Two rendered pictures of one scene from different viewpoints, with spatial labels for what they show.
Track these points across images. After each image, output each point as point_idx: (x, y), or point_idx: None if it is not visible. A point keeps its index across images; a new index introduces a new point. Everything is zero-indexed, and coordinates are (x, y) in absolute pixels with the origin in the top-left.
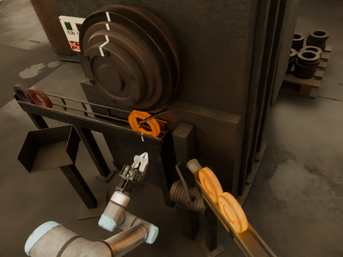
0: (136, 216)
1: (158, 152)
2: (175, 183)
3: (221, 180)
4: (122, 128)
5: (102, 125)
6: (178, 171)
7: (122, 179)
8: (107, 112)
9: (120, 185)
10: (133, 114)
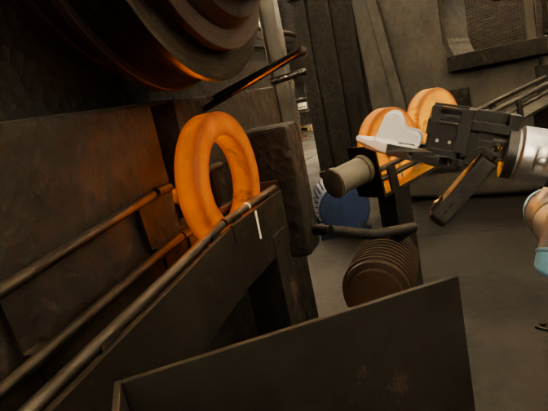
0: (535, 218)
1: (289, 250)
2: (370, 260)
3: (305, 290)
4: (206, 240)
5: (140, 333)
6: (345, 227)
7: (479, 121)
8: (25, 338)
9: (504, 112)
10: (208, 126)
